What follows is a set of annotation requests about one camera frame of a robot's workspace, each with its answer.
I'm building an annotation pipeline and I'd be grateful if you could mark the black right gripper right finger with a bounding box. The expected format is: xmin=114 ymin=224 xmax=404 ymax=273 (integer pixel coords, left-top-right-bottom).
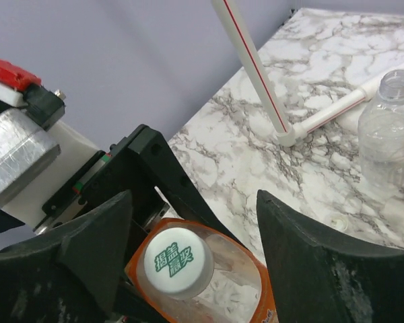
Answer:
xmin=257 ymin=190 xmax=404 ymax=322

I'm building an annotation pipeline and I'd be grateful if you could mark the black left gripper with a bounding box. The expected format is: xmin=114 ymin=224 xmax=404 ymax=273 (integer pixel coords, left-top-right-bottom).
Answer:
xmin=40 ymin=124 xmax=240 ymax=242

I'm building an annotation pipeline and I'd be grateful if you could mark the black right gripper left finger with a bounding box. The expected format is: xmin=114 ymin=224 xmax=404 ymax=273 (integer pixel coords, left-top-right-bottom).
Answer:
xmin=0 ymin=191 xmax=132 ymax=322

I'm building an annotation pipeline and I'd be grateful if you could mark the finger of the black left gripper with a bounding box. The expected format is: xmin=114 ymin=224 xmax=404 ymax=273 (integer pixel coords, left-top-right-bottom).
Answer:
xmin=113 ymin=282 xmax=168 ymax=323

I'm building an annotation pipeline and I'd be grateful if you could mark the orange label squat bottle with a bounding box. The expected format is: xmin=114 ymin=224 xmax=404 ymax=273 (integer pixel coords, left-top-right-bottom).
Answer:
xmin=125 ymin=218 xmax=278 ymax=322

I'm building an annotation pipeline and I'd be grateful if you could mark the white green-print bottle cap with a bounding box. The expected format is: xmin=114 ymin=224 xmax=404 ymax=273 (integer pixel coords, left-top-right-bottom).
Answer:
xmin=143 ymin=227 xmax=214 ymax=299

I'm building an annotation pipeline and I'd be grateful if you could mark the clear plastic bottle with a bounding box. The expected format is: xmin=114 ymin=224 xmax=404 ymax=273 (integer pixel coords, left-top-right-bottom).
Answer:
xmin=358 ymin=69 xmax=404 ymax=195

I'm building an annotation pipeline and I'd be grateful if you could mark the white PVC pipe frame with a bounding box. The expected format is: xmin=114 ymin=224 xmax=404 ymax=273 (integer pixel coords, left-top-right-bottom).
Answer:
xmin=210 ymin=0 xmax=404 ymax=147

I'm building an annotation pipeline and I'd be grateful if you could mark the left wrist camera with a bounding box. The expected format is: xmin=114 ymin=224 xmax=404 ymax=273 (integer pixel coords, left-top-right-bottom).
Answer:
xmin=0 ymin=59 xmax=105 ymax=234

